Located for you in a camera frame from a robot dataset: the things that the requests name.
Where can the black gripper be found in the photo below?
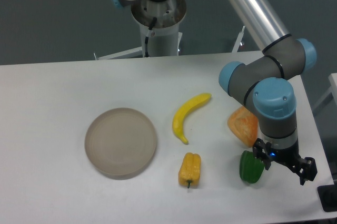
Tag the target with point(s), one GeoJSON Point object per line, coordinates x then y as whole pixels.
{"type": "Point", "coordinates": [305, 168]}

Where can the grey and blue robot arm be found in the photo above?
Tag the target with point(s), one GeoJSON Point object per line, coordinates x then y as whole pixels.
{"type": "Point", "coordinates": [262, 86]}

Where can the green bell pepper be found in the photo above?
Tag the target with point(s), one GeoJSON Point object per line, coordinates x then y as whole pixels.
{"type": "Point", "coordinates": [250, 169]}

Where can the yellow bell pepper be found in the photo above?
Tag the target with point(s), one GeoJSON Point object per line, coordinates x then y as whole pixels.
{"type": "Point", "coordinates": [190, 170]}

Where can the orange bread roll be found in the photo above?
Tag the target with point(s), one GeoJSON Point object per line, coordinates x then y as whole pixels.
{"type": "Point", "coordinates": [244, 125]}

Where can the black device at table edge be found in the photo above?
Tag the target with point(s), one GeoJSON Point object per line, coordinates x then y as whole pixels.
{"type": "Point", "coordinates": [327, 196]}

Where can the yellow banana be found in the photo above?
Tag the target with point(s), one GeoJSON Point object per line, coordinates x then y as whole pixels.
{"type": "Point", "coordinates": [184, 111]}

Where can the round grey plate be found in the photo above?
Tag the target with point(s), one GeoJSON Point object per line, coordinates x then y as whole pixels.
{"type": "Point", "coordinates": [120, 143]}

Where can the white frame at right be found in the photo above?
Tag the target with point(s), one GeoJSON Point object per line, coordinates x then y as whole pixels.
{"type": "Point", "coordinates": [328, 96]}

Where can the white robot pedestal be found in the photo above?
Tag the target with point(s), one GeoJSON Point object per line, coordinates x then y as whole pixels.
{"type": "Point", "coordinates": [159, 29]}

